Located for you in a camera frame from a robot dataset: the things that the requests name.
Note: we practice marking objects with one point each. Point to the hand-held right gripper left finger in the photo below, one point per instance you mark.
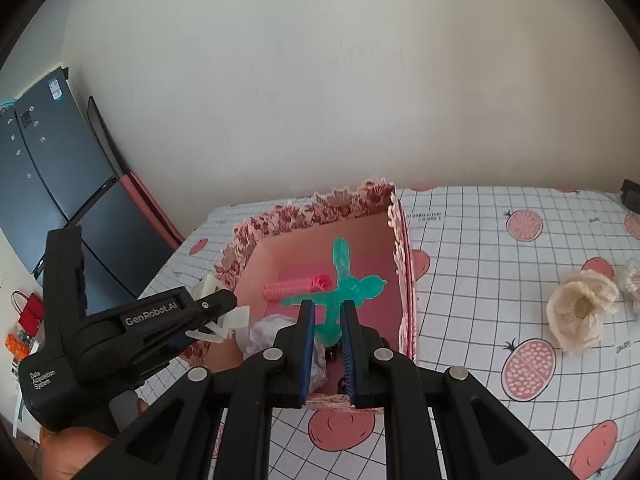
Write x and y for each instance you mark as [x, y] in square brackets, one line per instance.
[306, 350]

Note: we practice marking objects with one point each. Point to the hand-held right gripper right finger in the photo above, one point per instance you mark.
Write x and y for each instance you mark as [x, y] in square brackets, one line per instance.
[350, 355]

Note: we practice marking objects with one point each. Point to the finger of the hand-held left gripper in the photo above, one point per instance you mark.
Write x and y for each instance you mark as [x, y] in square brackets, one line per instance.
[217, 305]
[180, 344]

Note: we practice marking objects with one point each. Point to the white paper ball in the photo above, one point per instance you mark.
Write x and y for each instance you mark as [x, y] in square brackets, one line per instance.
[270, 332]

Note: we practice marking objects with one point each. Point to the green plastic figure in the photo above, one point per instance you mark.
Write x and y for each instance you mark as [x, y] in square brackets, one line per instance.
[357, 287]

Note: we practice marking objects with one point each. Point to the pink floral cardboard box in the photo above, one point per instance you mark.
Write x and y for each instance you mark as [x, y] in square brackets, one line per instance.
[300, 255]

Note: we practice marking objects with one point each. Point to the desktop with pomegranate print cloth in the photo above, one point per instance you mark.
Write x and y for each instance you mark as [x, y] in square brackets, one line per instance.
[475, 270]

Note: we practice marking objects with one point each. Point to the person's left hand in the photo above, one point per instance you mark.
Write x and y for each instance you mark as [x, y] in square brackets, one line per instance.
[70, 452]

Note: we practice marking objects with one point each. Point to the pink hair roller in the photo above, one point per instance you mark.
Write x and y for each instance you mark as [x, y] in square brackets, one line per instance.
[290, 288]

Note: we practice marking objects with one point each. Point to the red bag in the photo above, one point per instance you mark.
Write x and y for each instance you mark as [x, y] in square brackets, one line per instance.
[30, 312]

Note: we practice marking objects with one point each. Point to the orange packets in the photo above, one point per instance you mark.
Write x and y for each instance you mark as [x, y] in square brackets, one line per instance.
[16, 346]

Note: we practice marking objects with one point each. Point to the pink folded board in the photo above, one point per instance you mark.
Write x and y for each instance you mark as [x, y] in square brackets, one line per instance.
[150, 205]

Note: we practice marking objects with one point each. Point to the dark blue fridge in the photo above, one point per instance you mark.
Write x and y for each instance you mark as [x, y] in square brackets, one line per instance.
[50, 160]

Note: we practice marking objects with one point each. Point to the black power adapter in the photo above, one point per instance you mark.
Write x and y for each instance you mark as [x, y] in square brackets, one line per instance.
[631, 191]

